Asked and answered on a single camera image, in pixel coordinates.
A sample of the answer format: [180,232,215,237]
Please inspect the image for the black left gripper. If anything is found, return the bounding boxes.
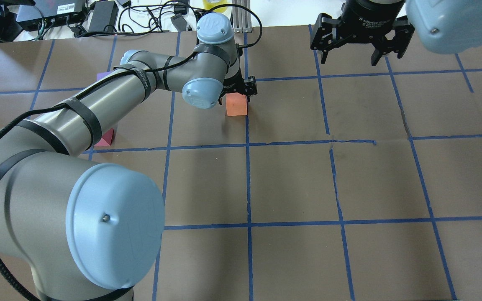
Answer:
[218,75,258,105]

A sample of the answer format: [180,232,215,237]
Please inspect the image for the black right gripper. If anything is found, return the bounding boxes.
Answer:
[310,0,415,66]

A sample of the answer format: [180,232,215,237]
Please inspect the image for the orange foam block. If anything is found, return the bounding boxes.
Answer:
[226,93,248,117]

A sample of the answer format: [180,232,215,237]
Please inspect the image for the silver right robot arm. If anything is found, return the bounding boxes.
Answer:
[310,0,482,66]

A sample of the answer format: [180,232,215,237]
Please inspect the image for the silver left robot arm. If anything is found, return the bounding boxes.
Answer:
[0,8,257,301]

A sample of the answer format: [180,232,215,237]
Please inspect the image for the purple foam block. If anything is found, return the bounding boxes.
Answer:
[96,71,112,82]

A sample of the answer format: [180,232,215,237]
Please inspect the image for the pink foam block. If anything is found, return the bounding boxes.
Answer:
[94,128,115,147]

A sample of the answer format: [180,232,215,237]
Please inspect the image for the black power adapter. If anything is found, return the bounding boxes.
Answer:
[88,0,118,33]

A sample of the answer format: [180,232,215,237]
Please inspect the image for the aluminium frame post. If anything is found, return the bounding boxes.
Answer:
[231,6,253,33]

